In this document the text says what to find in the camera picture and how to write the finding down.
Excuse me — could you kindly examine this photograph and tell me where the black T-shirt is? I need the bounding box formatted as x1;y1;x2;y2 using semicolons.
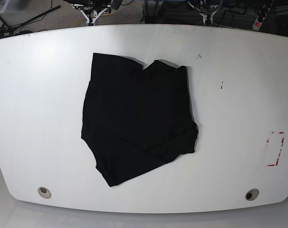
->
81;53;199;187

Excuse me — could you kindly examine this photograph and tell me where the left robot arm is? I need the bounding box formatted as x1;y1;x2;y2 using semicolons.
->
187;0;223;25

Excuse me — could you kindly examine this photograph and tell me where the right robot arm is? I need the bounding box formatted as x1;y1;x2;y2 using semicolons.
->
67;0;112;26

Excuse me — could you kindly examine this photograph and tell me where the red tape rectangle marking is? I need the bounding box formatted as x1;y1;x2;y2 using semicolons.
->
264;132;285;167

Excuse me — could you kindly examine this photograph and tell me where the black tripod stand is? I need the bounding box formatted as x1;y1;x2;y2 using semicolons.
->
0;6;61;40

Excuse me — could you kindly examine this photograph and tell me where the white power strip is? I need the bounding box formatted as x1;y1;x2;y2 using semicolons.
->
252;0;274;31

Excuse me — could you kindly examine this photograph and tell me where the left table cable grommet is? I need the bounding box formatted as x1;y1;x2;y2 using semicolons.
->
38;187;52;199

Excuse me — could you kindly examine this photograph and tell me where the table cable grommet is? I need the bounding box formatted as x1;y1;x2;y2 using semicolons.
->
38;187;52;199
245;189;259;201

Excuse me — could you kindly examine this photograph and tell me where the right table cable grommet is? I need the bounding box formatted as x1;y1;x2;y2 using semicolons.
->
245;189;259;201

